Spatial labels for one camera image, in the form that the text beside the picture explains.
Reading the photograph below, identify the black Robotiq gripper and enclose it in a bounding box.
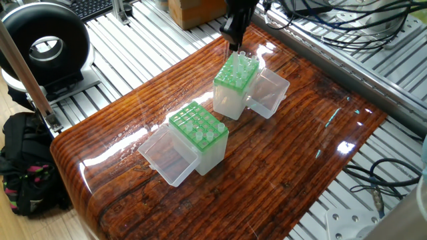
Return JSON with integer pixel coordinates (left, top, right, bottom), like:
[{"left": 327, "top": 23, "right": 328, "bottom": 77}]
[{"left": 221, "top": 0, "right": 260, "bottom": 53}]

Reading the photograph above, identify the clear green-rack pipette tip box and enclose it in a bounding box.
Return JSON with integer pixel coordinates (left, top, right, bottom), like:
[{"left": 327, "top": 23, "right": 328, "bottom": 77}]
[
  {"left": 212, "top": 52, "right": 291, "bottom": 121},
  {"left": 138, "top": 102, "right": 230, "bottom": 187}
]

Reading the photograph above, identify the brown cardboard box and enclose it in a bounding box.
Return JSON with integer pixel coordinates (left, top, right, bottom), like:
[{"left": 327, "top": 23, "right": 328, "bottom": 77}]
[{"left": 167, "top": 0, "right": 230, "bottom": 31}]

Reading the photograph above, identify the black keyboard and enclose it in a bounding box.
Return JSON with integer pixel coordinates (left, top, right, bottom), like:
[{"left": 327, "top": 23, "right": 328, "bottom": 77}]
[{"left": 67, "top": 0, "right": 115, "bottom": 19}]

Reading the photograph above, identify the brown wooden pole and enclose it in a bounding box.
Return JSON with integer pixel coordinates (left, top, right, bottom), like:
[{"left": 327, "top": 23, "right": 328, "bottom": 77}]
[{"left": 0, "top": 27, "right": 59, "bottom": 133}]

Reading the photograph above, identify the black backpack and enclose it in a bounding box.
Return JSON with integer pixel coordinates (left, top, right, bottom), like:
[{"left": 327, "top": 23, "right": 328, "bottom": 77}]
[{"left": 0, "top": 111, "right": 73, "bottom": 216}]

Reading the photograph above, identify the black cable bundle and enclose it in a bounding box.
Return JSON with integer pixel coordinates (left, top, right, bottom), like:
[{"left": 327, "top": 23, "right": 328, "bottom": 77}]
[{"left": 264, "top": 0, "right": 427, "bottom": 54}]

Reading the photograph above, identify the black cable with connector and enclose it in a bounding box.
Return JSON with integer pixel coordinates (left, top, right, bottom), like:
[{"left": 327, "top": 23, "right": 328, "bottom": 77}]
[{"left": 344, "top": 157, "right": 427, "bottom": 215}]

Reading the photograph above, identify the black ring light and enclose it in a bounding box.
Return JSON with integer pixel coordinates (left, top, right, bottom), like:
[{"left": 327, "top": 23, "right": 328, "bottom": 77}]
[{"left": 0, "top": 3, "right": 91, "bottom": 102}]

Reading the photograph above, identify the silver robot mount plate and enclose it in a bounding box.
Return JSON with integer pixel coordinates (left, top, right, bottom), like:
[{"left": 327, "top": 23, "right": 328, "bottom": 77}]
[{"left": 326, "top": 208, "right": 401, "bottom": 240}]

